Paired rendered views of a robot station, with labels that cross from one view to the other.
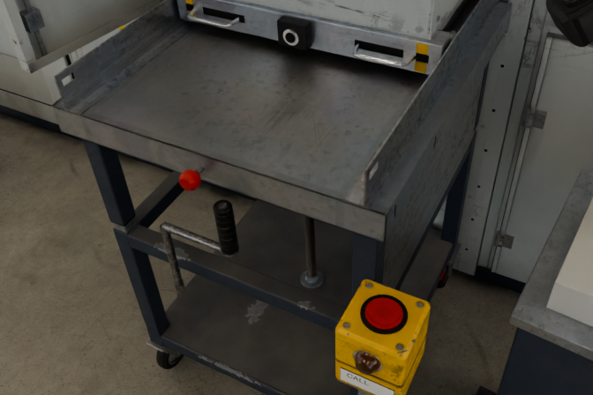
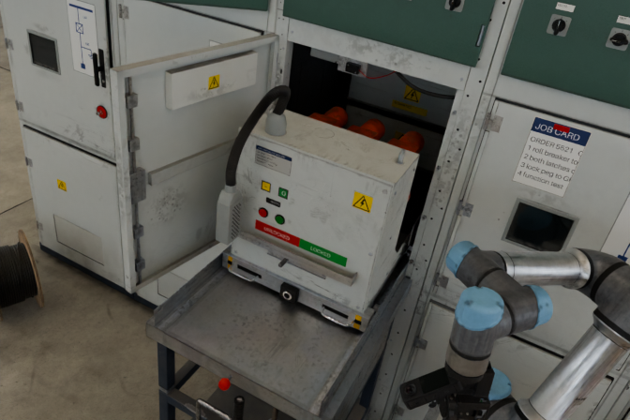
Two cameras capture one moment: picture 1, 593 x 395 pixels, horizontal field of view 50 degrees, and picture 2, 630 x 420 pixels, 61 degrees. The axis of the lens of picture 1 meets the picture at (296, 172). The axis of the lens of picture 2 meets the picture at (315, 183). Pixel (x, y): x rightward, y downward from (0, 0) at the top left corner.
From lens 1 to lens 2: 0.69 m
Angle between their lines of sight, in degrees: 12
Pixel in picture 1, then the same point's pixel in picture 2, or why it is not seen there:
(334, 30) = (311, 296)
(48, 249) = (86, 377)
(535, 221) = not seen: hidden behind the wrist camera
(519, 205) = not seen: hidden behind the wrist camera
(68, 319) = not seen: outside the picture
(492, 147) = (396, 352)
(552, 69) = (431, 319)
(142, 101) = (199, 326)
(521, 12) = (416, 285)
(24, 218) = (70, 349)
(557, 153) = (432, 365)
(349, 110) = (315, 348)
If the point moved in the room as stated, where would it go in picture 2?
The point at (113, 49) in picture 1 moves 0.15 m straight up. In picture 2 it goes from (185, 290) to (185, 252)
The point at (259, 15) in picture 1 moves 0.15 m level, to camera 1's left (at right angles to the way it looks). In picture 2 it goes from (270, 277) to (224, 275)
